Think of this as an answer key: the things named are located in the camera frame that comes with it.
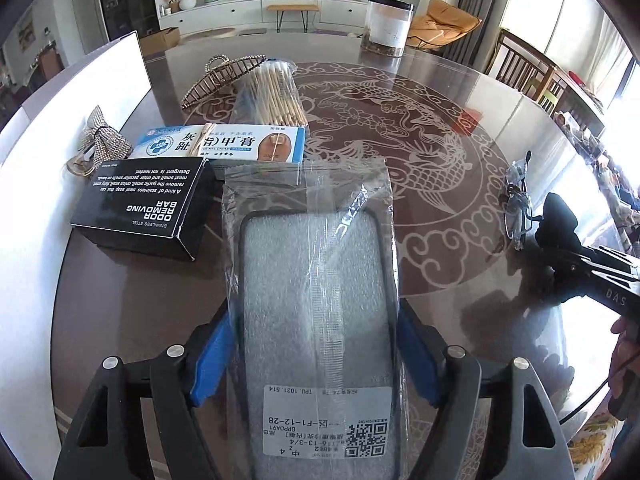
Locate black cable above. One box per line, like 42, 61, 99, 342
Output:
560, 360, 617, 426

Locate orange lounge chair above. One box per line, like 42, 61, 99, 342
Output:
407, 0, 482, 51

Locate brown cardboard box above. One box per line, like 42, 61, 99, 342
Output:
139, 27, 181, 58

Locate dark wooden chair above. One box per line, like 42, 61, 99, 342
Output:
482, 27, 608, 126

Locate wooden bench with metal legs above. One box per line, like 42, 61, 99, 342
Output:
266, 3, 321, 33

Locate black printed box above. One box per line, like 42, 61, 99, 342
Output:
69, 156, 217, 262

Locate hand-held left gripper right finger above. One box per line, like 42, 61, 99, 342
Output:
397, 305, 566, 480

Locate phone case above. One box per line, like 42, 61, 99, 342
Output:
221, 157, 408, 480

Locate rhinestone bow hair clip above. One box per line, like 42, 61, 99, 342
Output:
66, 106, 123, 178

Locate floral printed cloth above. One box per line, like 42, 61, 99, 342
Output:
580, 410, 628, 480

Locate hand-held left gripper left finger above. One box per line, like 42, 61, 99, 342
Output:
52, 305, 236, 480

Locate clear jar with black lid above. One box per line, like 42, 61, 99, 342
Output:
361, 0, 416, 58

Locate gold hair claw clip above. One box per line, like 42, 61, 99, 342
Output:
180, 53, 266, 110

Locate bag of cotton swabs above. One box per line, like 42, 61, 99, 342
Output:
235, 60, 310, 128

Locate blue white medicine box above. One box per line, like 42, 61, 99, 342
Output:
131, 124, 307, 166

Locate person's right hand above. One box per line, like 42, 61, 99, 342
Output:
607, 316, 640, 421

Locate white television cabinet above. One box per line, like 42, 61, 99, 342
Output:
159, 0, 371, 36

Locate brown patterned desktop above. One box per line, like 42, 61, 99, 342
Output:
50, 35, 621, 480

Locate pile of packaged goods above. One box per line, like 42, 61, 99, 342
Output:
555, 110, 640, 261

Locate eyeglasses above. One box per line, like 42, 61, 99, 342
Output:
502, 157, 543, 251

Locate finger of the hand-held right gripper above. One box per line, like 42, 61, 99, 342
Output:
542, 192, 584, 251
535, 227, 601, 307

